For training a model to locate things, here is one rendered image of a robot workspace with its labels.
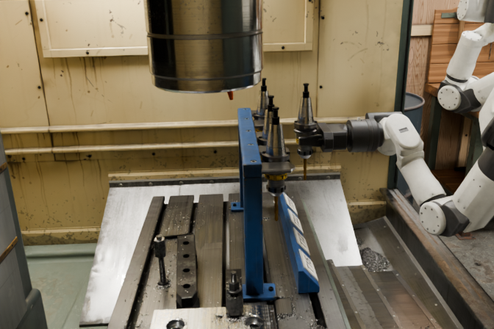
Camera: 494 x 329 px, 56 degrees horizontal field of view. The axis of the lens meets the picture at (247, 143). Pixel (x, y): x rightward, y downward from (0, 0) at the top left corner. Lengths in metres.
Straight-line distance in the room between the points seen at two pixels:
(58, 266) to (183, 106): 0.77
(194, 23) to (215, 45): 0.04
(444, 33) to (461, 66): 2.04
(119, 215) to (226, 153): 0.45
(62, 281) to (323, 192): 1.01
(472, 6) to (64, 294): 1.56
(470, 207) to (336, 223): 0.70
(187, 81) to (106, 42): 1.14
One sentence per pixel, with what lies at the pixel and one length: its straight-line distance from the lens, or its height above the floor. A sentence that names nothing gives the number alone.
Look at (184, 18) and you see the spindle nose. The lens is 0.59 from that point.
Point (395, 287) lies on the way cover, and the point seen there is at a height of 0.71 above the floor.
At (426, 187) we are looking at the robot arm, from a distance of 1.23.
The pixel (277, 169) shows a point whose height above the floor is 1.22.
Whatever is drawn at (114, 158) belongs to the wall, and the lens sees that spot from 1.83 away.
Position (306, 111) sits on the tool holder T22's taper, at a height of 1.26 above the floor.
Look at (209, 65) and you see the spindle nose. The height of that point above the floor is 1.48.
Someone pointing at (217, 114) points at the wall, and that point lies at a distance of 1.73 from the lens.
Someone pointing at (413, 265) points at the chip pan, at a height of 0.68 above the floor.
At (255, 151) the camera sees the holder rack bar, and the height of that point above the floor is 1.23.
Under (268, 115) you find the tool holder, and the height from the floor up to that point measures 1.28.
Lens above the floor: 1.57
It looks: 19 degrees down
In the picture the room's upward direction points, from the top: 1 degrees counter-clockwise
